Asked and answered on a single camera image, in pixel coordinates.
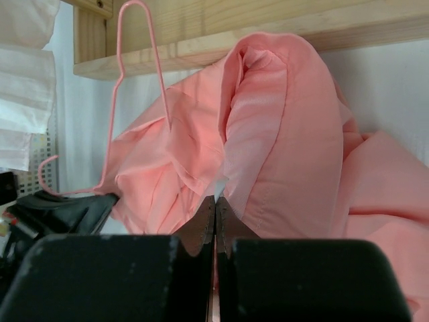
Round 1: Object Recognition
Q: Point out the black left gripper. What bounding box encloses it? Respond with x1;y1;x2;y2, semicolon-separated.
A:
1;172;118;278

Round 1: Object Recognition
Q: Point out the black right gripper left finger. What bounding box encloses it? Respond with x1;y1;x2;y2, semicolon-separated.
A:
175;196;215;321

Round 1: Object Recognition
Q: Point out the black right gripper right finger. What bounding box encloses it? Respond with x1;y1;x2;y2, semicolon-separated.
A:
216;197;259;321

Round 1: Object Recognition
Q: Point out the pink skirt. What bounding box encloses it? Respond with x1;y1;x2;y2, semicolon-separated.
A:
101;34;428;321

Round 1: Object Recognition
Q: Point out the pink wire hanger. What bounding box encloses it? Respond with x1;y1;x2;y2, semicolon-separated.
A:
37;0;172;196

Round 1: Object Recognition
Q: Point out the white garment on hanger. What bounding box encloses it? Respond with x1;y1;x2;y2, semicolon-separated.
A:
1;1;60;171

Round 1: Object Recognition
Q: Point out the white plastic basket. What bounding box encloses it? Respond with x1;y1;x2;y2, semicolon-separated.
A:
14;109;58;197

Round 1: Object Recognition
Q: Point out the wooden clothes rack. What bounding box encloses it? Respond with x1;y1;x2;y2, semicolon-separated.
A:
72;0;428;81

